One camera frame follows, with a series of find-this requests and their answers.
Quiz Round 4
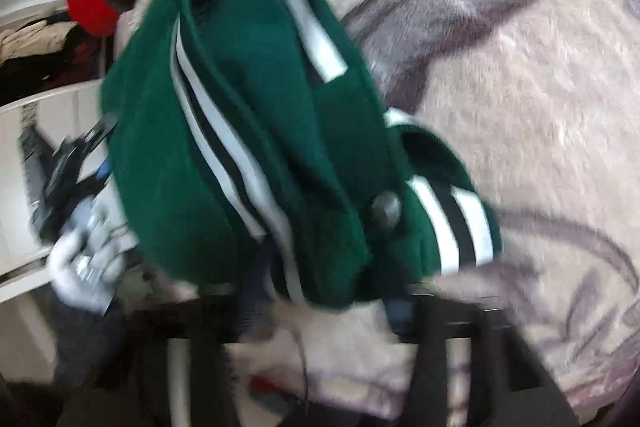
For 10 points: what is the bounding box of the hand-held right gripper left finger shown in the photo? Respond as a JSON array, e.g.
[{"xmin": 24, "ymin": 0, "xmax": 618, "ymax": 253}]
[{"xmin": 62, "ymin": 254, "xmax": 273, "ymax": 427}]

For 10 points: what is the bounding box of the person's left hand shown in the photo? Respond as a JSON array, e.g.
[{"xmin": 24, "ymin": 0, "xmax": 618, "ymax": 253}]
[{"xmin": 46, "ymin": 227, "xmax": 110, "ymax": 312}]

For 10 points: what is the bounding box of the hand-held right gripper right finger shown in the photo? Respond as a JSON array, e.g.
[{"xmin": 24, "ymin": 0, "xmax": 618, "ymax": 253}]
[{"xmin": 385, "ymin": 289, "xmax": 581, "ymax": 427}]

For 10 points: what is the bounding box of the green cream varsity jacket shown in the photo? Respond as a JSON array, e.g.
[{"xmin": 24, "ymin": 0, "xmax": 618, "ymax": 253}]
[{"xmin": 99, "ymin": 0, "xmax": 503, "ymax": 310}]

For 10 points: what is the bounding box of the white cabinet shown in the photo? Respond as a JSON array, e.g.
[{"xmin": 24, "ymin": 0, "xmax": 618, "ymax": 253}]
[{"xmin": 0, "ymin": 0, "xmax": 123, "ymax": 304}]

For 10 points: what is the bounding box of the floral fleece blanket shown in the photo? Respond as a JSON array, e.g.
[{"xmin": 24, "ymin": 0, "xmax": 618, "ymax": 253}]
[{"xmin": 150, "ymin": 0, "xmax": 640, "ymax": 414}]

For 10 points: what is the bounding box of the pile of clothes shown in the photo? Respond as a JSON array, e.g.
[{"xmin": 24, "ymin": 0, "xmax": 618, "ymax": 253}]
[{"xmin": 0, "ymin": 13, "xmax": 110, "ymax": 108}]

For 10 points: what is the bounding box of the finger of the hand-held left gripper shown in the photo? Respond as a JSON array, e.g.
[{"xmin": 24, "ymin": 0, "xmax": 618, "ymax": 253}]
[{"xmin": 75, "ymin": 110, "xmax": 122, "ymax": 158}]

